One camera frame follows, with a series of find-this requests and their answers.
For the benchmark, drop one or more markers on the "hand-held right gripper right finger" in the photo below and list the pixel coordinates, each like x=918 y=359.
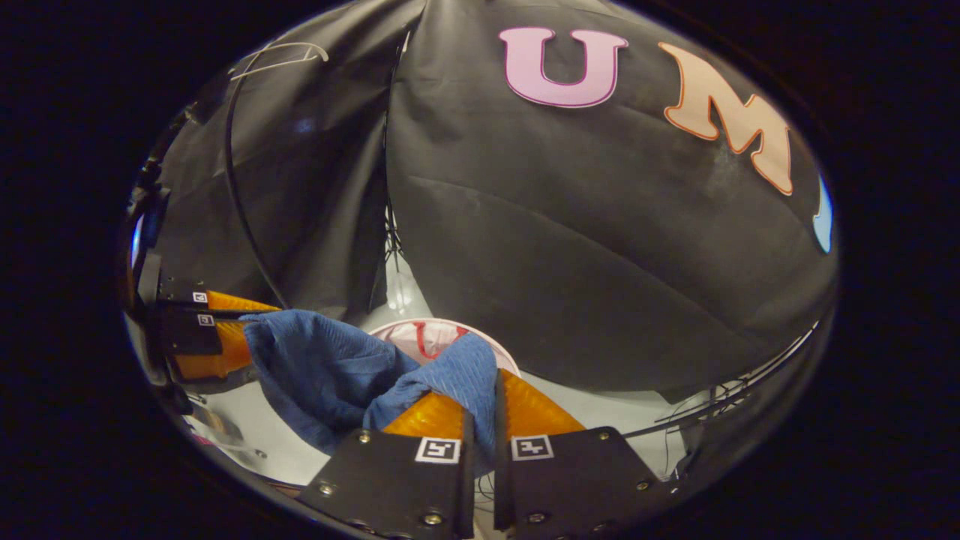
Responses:
x=577 y=484

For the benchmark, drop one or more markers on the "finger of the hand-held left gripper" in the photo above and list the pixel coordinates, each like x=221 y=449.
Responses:
x=187 y=334
x=187 y=291

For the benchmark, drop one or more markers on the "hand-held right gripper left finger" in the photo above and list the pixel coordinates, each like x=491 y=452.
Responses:
x=390 y=487

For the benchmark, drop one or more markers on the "pink laundry hamper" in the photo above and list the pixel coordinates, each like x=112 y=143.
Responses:
x=420 y=337

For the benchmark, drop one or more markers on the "white clothes hanger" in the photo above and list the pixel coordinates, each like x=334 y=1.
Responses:
x=277 y=56

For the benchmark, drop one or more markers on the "black backdrop cloth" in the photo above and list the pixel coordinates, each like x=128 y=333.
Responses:
x=570 y=247

